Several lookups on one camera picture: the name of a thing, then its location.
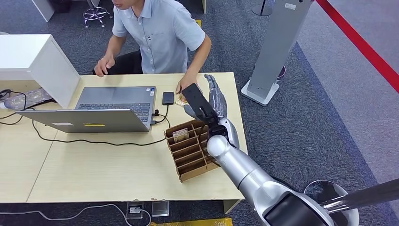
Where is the person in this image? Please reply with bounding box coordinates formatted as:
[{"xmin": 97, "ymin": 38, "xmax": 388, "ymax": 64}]
[{"xmin": 93, "ymin": 0, "xmax": 212, "ymax": 94}]

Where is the chrome stanchion base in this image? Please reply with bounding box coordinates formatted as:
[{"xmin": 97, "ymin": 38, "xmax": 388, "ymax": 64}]
[{"xmin": 303, "ymin": 180, "xmax": 359, "ymax": 226}]

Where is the person's right hand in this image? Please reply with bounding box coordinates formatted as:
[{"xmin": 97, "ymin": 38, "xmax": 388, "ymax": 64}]
[{"xmin": 94, "ymin": 54, "xmax": 116, "ymax": 78}]

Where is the chrome stool base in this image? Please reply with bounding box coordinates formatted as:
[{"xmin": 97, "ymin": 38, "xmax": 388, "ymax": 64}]
[{"xmin": 82, "ymin": 0, "xmax": 113, "ymax": 29}]

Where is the grey kiosk stand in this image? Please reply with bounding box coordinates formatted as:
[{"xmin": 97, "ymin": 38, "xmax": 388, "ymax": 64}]
[{"xmin": 240, "ymin": 0, "xmax": 312, "ymax": 107}]

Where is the floor power socket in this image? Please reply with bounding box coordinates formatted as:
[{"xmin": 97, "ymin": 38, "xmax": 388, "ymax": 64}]
[{"xmin": 126, "ymin": 202, "xmax": 145, "ymax": 220}]

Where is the clear plastic bottle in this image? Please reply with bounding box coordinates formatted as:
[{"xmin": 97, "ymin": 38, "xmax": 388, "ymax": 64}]
[{"xmin": 0, "ymin": 88, "xmax": 53, "ymax": 110}]

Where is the black looped cable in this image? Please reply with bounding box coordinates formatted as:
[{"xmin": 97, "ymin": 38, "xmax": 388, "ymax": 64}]
[{"xmin": 0, "ymin": 89, "xmax": 35, "ymax": 126}]

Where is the white box cabinet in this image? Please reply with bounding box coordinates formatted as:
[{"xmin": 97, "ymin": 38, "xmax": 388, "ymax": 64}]
[{"xmin": 0, "ymin": 34, "xmax": 81, "ymax": 109}]

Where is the red floor tape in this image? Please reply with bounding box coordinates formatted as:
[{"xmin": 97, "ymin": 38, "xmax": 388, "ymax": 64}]
[{"xmin": 314, "ymin": 0, "xmax": 399, "ymax": 94}]

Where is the grey laptop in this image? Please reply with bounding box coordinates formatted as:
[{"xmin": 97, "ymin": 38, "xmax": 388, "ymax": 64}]
[{"xmin": 15, "ymin": 86, "xmax": 157, "ymax": 134}]

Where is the white furniture panel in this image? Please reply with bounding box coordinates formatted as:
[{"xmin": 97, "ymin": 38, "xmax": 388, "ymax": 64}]
[{"xmin": 30, "ymin": 0, "xmax": 56, "ymax": 23}]

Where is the patterned card in organizer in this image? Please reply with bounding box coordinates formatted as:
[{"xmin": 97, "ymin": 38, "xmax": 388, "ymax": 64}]
[{"xmin": 172, "ymin": 128, "xmax": 190, "ymax": 143}]

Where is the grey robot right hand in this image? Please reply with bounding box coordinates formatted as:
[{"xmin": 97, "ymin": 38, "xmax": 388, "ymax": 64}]
[{"xmin": 183, "ymin": 73, "xmax": 228, "ymax": 121}]

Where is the person's left hand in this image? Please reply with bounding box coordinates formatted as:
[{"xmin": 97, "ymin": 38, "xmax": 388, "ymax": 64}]
[{"xmin": 176, "ymin": 74, "xmax": 199, "ymax": 94}]

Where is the short black plug cable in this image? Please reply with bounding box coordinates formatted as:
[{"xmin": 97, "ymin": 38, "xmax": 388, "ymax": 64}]
[{"xmin": 150, "ymin": 109, "xmax": 166, "ymax": 126}]

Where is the black external drive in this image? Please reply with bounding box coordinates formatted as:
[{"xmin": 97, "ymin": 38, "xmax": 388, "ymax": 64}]
[{"xmin": 162, "ymin": 91, "xmax": 175, "ymax": 106}]

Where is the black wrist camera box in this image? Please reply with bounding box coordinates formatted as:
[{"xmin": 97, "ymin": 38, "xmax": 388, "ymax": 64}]
[{"xmin": 181, "ymin": 83, "xmax": 219, "ymax": 126}]

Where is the yellow patterned mat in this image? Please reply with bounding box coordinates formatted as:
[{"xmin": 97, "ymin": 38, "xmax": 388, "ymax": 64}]
[{"xmin": 149, "ymin": 218, "xmax": 233, "ymax": 226}]

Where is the brown cardboard card organizer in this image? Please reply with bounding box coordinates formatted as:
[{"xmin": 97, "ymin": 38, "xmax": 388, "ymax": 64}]
[{"xmin": 164, "ymin": 119, "xmax": 221, "ymax": 183}]

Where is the long black cable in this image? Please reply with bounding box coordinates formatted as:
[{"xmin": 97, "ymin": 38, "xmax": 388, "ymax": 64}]
[{"xmin": 32, "ymin": 105, "xmax": 171, "ymax": 147}]

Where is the white floor cable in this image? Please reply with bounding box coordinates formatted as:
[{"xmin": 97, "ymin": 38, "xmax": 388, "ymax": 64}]
[{"xmin": 0, "ymin": 204, "xmax": 152, "ymax": 226}]

